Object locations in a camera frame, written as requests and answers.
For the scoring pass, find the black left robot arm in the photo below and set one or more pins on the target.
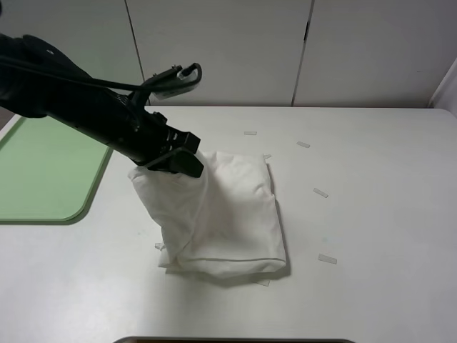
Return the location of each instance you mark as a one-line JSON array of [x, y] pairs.
[[38, 80]]

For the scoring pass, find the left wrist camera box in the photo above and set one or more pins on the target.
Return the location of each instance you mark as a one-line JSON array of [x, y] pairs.
[[176, 81]]

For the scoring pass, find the white short sleeve t-shirt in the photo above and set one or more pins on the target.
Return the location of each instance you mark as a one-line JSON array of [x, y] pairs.
[[224, 223]]

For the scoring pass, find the clear tape mark front right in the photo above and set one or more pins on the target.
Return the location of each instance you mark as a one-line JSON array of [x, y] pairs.
[[327, 259]]

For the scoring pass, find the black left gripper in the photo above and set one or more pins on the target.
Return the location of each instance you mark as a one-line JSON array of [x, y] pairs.
[[146, 138]]

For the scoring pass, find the green plastic tray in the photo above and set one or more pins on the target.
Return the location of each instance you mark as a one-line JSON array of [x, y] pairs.
[[49, 172]]

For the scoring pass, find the clear tape mark back right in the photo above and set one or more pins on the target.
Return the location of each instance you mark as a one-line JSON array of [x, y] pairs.
[[305, 145]]

